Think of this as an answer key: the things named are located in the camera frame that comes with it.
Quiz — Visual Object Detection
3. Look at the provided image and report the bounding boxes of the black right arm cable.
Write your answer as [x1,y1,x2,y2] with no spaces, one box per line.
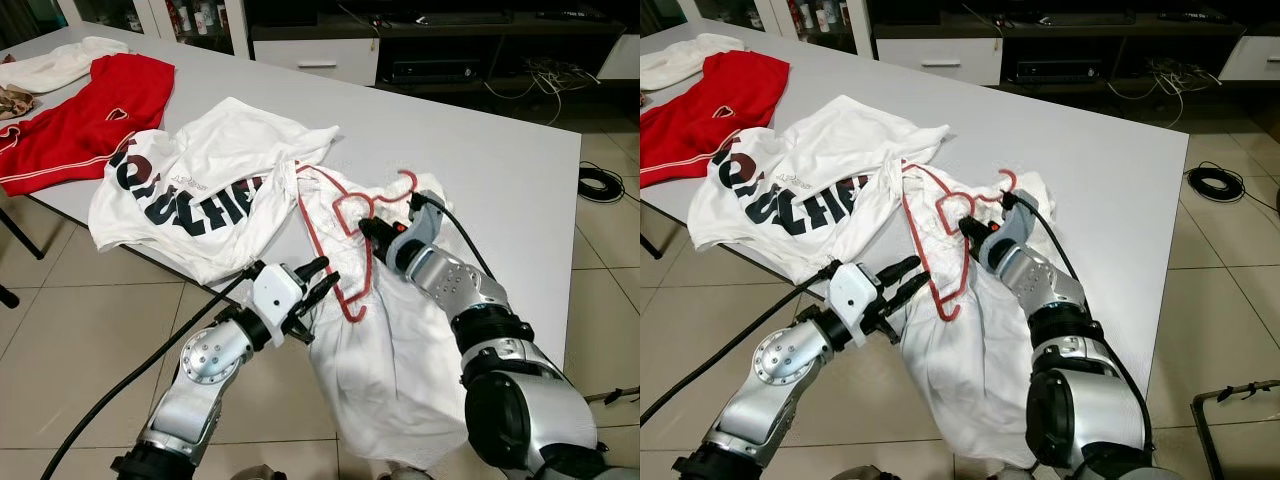
[410,192,501,286]
[1005,190,1151,441]

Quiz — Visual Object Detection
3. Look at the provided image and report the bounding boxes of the white glass door cabinet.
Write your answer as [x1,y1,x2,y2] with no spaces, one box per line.
[655,0,876,56]
[55,0,251,59]

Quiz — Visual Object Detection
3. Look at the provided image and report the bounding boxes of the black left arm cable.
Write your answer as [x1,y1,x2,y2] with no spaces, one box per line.
[40,265,261,480]
[640,262,841,426]

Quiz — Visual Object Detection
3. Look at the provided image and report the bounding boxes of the black coiled floor cable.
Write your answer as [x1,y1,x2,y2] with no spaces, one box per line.
[1187,163,1246,204]
[578,165,626,204]

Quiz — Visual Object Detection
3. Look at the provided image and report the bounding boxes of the red plastic clothes hanger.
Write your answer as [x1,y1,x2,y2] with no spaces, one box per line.
[295,165,421,323]
[900,162,1019,323]

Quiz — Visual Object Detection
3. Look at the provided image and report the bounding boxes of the brown patterned cloth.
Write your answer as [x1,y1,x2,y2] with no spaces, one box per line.
[0,85,39,121]

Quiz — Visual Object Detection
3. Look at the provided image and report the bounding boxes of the dark TV cabinet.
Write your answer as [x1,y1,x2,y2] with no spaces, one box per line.
[245,0,640,101]
[870,0,1280,101]

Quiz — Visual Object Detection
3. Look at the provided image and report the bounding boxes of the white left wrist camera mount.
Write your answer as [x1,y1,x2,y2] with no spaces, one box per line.
[828,262,881,346]
[250,262,306,336]

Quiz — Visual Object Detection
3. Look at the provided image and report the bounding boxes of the white cabinet drawer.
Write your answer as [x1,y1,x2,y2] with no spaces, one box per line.
[598,35,640,81]
[875,38,1004,88]
[252,38,381,88]
[1220,35,1280,81]

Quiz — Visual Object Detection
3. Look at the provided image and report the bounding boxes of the plain white shirt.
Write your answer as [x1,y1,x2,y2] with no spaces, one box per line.
[885,165,1076,471]
[290,165,481,471]

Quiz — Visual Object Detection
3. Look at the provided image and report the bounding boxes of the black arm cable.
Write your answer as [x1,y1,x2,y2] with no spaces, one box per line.
[1005,190,1151,441]
[410,192,501,286]
[40,265,261,480]
[640,262,841,426]

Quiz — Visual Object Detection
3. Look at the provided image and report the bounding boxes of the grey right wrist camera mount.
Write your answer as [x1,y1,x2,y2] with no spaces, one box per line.
[395,190,446,276]
[985,190,1041,276]

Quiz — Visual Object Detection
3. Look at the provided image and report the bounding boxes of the white tangled power cables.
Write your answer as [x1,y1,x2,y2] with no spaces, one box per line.
[1105,55,1226,126]
[485,55,601,101]

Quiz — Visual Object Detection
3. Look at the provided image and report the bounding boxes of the cream white garment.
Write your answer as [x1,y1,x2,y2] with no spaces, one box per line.
[640,33,746,93]
[0,36,131,96]

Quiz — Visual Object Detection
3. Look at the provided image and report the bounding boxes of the black media player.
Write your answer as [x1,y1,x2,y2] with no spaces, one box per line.
[388,58,483,86]
[1010,58,1106,86]

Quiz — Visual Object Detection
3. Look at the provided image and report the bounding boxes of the red shirt white trim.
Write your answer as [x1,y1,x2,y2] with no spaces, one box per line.
[640,50,791,191]
[0,53,176,198]

